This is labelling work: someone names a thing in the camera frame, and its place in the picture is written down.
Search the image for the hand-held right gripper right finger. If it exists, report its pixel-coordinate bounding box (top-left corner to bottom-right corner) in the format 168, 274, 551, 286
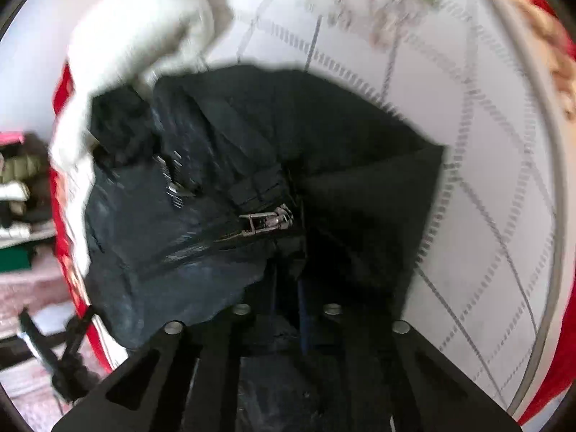
296, 279, 523, 432

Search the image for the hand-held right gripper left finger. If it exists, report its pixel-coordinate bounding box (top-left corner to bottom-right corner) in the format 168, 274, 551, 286
51, 270, 279, 432

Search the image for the dark zippered jacket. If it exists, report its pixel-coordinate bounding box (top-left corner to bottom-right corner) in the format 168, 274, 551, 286
83, 64, 447, 352

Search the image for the pile of folded clothes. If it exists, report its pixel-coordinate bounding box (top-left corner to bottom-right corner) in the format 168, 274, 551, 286
0, 131, 58, 274

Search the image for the black tripod stand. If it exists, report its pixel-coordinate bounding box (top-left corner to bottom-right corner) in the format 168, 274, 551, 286
17, 305, 99, 405

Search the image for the white checked tablecloth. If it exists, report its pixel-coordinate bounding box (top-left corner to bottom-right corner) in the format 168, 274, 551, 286
50, 0, 576, 424

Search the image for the white checked bed sheet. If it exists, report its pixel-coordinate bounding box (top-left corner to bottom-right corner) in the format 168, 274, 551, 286
198, 0, 568, 415

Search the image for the white garment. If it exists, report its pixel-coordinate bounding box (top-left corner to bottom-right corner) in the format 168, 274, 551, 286
47, 0, 217, 174

